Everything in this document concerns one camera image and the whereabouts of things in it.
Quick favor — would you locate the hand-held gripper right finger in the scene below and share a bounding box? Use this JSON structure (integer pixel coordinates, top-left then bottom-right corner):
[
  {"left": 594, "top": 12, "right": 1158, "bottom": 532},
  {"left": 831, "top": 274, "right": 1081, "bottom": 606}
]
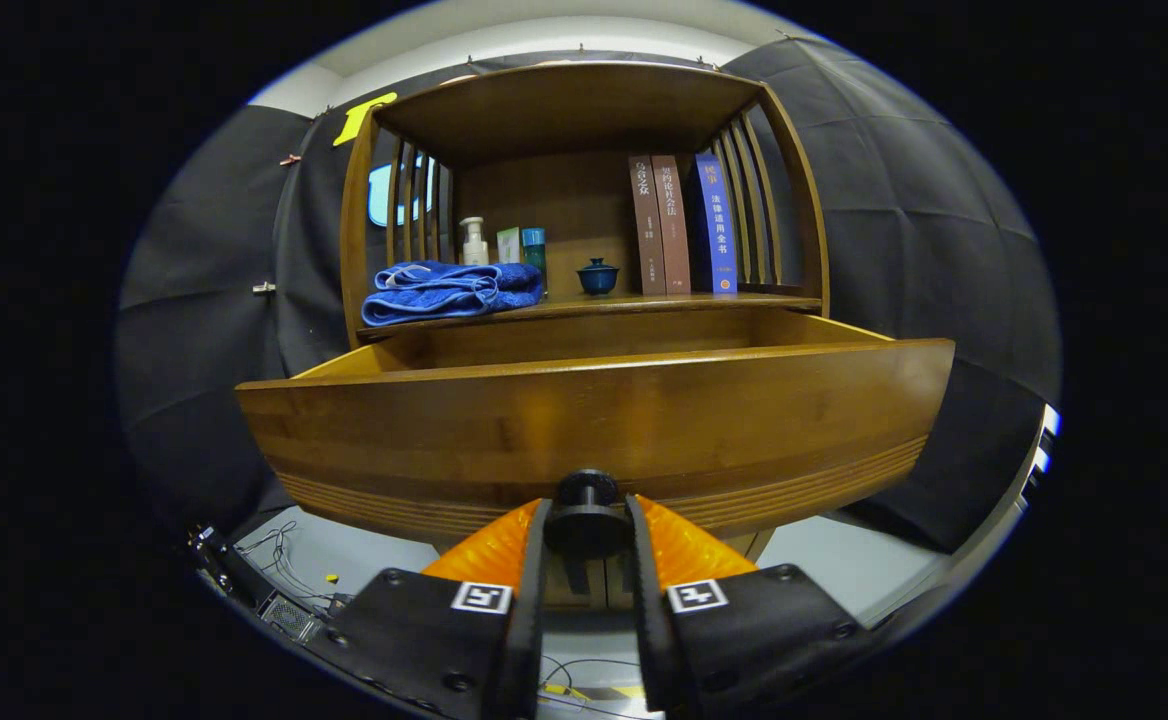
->
[{"left": 626, "top": 493, "right": 870, "bottom": 716}]

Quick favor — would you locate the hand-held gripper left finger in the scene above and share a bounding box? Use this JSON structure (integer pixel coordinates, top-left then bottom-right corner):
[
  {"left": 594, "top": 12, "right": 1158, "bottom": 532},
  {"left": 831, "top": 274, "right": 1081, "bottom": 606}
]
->
[{"left": 304, "top": 497, "right": 553, "bottom": 720}]

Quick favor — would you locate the black drawer knob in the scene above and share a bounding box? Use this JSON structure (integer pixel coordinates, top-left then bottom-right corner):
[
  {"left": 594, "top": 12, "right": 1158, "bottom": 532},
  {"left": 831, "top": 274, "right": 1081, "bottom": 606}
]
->
[{"left": 544, "top": 469, "right": 635, "bottom": 559}]

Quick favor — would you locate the wooden cabinet door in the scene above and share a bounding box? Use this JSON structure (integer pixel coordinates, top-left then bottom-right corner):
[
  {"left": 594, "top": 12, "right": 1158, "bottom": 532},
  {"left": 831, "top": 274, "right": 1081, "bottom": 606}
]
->
[
  {"left": 544, "top": 556, "right": 593, "bottom": 609},
  {"left": 592, "top": 530, "right": 775, "bottom": 609}
]

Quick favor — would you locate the wooden countertop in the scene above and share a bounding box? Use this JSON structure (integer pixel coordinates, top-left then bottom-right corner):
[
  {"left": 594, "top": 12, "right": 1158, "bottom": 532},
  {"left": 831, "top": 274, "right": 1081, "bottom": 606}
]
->
[{"left": 356, "top": 290, "right": 825, "bottom": 341}]

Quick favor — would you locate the wooden cabinet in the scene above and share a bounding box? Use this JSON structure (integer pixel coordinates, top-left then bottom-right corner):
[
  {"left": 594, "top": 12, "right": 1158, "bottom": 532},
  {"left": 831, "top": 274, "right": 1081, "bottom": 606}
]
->
[{"left": 234, "top": 60, "right": 957, "bottom": 611}]

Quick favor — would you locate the black electronic box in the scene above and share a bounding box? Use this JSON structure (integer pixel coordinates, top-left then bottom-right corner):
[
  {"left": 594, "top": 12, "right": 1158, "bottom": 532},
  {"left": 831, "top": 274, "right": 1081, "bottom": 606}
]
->
[{"left": 262, "top": 592, "right": 330, "bottom": 646}]

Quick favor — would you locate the folded blue towel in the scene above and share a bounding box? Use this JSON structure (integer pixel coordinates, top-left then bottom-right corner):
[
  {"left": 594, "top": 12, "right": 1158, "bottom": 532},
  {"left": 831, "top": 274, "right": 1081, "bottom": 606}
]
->
[{"left": 361, "top": 260, "right": 548, "bottom": 328}]

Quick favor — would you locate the dark blue lidded teacup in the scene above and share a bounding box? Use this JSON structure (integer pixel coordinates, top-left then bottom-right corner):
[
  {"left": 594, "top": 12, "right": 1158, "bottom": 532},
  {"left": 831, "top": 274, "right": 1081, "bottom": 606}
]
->
[{"left": 576, "top": 258, "right": 620, "bottom": 297}]

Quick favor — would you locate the teal capped clear bottle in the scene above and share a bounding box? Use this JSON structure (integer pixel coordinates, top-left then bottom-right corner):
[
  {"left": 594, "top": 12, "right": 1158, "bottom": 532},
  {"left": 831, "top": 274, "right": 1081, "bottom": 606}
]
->
[{"left": 521, "top": 227, "right": 549, "bottom": 296}]

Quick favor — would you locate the white pump bottle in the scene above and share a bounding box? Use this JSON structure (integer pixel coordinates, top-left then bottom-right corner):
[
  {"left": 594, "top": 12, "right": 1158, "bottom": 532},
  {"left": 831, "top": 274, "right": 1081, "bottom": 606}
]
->
[{"left": 458, "top": 216, "right": 491, "bottom": 267}]

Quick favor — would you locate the dark brown book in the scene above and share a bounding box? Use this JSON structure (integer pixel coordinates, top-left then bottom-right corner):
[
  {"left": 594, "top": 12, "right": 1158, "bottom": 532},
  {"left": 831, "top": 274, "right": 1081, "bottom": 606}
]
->
[{"left": 628, "top": 154, "right": 667, "bottom": 297}]

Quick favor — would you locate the reddish brown book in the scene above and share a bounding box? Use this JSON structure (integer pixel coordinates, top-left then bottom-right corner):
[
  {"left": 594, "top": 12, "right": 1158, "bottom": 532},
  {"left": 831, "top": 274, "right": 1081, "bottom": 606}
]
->
[{"left": 651, "top": 154, "right": 693, "bottom": 296}]

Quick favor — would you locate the blue book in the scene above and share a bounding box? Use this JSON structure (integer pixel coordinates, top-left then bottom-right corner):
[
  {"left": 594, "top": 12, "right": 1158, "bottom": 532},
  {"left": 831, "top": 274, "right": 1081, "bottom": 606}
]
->
[{"left": 684, "top": 152, "right": 740, "bottom": 296}]

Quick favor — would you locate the black floor cable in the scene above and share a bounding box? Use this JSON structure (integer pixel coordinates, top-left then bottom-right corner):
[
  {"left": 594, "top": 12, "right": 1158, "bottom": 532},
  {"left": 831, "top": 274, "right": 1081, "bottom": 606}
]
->
[{"left": 542, "top": 655, "right": 645, "bottom": 716}]

